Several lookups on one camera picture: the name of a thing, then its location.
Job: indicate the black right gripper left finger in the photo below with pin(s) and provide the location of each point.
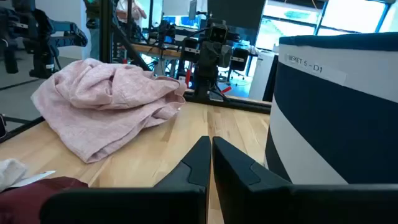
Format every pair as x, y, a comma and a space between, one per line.
174, 202

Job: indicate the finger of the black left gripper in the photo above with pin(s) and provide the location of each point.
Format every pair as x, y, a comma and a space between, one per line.
224, 56
208, 59

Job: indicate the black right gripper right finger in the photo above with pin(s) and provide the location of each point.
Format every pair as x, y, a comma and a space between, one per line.
248, 199

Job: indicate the pink knit garment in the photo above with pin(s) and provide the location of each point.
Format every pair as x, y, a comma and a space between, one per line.
102, 102

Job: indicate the maroon garment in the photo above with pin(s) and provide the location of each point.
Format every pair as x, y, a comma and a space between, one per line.
25, 202

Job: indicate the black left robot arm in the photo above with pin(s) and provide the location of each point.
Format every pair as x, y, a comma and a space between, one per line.
203, 85

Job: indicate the computer monitor blue screen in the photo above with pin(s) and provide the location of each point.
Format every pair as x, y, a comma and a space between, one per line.
183, 21

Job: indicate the wooden desk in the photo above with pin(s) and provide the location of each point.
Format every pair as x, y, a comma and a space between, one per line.
155, 49

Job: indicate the white cabinet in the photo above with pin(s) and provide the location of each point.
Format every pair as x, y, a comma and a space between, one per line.
259, 76

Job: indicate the large black screen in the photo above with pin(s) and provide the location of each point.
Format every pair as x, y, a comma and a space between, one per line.
236, 12

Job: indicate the person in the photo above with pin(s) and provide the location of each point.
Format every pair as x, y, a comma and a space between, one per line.
93, 31
132, 11

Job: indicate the white basket label tape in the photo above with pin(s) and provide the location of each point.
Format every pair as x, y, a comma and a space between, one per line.
314, 68

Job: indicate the navy white striped fabric basket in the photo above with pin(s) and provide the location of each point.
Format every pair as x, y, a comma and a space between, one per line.
335, 124

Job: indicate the black background robot rig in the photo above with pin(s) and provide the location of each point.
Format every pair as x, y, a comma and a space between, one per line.
40, 37

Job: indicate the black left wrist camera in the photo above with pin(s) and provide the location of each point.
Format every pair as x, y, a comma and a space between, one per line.
218, 32

